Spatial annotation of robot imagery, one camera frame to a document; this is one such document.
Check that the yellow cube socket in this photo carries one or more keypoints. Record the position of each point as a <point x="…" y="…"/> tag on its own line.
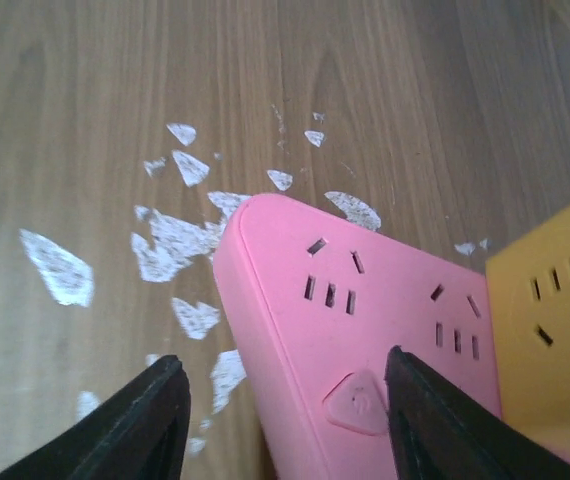
<point x="529" y="291"/>

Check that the pink triangular power socket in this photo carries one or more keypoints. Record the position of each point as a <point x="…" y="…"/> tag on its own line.
<point x="315" y="304"/>

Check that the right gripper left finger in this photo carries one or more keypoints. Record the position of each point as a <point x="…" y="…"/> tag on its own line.
<point x="138" y="433"/>

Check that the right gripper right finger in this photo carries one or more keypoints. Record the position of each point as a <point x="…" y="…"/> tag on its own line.
<point x="439" y="432"/>

